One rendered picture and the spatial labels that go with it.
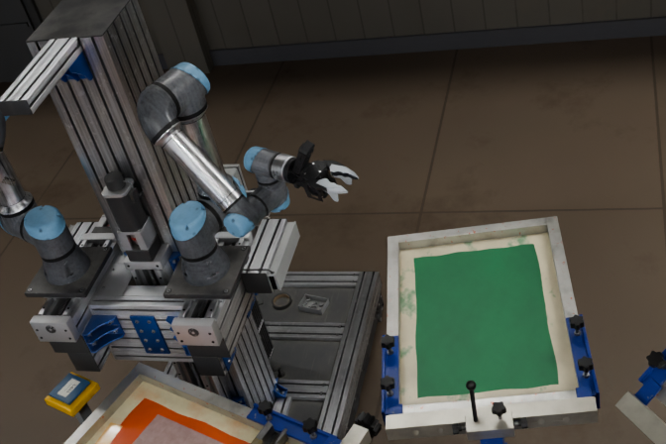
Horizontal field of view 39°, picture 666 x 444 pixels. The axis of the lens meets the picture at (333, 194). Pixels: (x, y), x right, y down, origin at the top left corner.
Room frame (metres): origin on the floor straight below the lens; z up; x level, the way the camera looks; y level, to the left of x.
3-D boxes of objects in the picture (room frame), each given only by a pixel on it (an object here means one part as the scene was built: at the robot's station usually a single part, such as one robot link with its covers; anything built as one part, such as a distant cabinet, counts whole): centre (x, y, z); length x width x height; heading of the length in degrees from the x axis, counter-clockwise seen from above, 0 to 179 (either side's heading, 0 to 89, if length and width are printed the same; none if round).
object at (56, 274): (2.46, 0.90, 1.31); 0.15 x 0.15 x 0.10
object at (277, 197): (2.17, 0.17, 1.56); 0.11 x 0.08 x 0.11; 134
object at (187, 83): (2.37, 0.34, 1.63); 0.15 x 0.12 x 0.55; 134
